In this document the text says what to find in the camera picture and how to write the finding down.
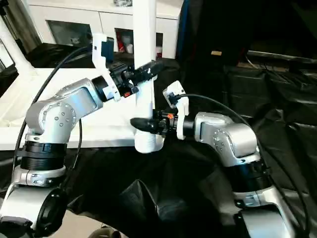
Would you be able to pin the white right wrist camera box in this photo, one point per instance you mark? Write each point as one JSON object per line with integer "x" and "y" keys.
{"x": 177, "y": 101}

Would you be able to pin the white cabinet with glass doors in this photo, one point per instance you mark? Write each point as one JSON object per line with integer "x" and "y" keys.
{"x": 74, "y": 20}

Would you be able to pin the red bottle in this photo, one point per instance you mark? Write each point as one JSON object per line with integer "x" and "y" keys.
{"x": 121, "y": 47}

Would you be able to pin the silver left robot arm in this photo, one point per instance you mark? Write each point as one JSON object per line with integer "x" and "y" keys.
{"x": 54, "y": 114}

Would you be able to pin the white plastic table top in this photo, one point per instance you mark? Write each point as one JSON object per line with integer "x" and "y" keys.
{"x": 99, "y": 119}

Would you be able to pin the grey window curtain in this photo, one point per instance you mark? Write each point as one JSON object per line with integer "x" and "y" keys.
{"x": 27, "y": 25}

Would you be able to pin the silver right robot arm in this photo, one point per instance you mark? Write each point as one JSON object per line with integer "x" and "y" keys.
{"x": 233, "y": 144}

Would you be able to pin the grey horizontal rail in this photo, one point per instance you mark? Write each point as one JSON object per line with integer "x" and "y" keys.
{"x": 282, "y": 55}

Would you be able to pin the small brass label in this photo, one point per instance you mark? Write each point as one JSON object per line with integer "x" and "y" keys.
{"x": 216, "y": 53}

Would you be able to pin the white plastic table leg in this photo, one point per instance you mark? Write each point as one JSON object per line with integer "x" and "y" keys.
{"x": 144, "y": 29}
{"x": 15, "y": 49}

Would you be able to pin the black work mat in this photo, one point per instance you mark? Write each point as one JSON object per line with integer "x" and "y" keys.
{"x": 173, "y": 188}

